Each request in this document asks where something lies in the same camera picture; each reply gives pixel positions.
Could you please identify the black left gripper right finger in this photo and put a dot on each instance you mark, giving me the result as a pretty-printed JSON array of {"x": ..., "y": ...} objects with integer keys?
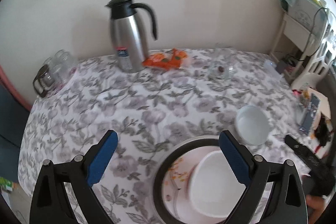
[{"x": 286, "y": 202}]

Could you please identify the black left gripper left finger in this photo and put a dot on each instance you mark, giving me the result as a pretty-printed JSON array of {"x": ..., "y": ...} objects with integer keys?
[{"x": 50, "y": 203}]

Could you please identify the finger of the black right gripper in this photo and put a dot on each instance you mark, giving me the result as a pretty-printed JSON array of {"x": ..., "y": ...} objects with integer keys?
[{"x": 302, "y": 151}]

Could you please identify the pale blue round bowl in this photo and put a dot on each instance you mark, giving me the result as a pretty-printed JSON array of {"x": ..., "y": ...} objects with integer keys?
[{"x": 252, "y": 125}]

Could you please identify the white square bowl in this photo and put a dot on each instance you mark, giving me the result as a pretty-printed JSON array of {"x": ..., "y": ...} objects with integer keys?
[{"x": 213, "y": 188}]

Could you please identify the white floral plate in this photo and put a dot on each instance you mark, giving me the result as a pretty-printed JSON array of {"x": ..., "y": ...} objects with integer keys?
[{"x": 175, "y": 187}]

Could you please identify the blue box on shelf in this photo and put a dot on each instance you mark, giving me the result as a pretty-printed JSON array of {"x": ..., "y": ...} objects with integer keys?
[{"x": 309, "y": 114}]

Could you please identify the white power adapter box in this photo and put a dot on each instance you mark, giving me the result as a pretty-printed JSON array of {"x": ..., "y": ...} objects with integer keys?
[{"x": 269, "y": 66}]

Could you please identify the white plastic basket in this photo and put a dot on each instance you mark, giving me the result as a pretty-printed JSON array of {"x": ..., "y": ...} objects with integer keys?
[{"x": 321, "y": 53}]

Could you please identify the white shelf unit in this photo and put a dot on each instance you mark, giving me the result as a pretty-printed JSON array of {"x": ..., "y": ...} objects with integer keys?
[{"x": 290, "y": 43}]

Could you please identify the glass ashtray dish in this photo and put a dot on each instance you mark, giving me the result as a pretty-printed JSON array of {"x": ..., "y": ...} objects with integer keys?
[{"x": 219, "y": 70}]

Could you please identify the clear glass mug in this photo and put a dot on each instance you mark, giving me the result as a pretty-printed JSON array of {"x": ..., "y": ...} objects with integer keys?
[{"x": 224, "y": 54}]

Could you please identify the pink foam tube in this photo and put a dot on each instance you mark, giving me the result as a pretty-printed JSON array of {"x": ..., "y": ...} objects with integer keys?
[{"x": 10, "y": 87}]

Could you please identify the upturned clear drinking glass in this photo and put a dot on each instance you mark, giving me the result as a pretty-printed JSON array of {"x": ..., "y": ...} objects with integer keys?
[{"x": 57, "y": 69}]

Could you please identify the floral grey tablecloth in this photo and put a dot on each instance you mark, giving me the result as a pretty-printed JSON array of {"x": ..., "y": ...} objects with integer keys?
[{"x": 151, "y": 111}]

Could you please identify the orange snack packet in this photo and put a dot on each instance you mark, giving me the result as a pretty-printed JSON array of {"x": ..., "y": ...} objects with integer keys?
[
  {"x": 176, "y": 59},
  {"x": 157, "y": 60}
]

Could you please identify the stainless steel thermos jug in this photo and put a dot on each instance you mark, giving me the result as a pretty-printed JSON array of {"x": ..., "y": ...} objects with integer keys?
[{"x": 128, "y": 34}]

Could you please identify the glass coffee pot black handle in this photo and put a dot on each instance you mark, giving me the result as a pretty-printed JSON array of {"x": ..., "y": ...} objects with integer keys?
[{"x": 44, "y": 81}]

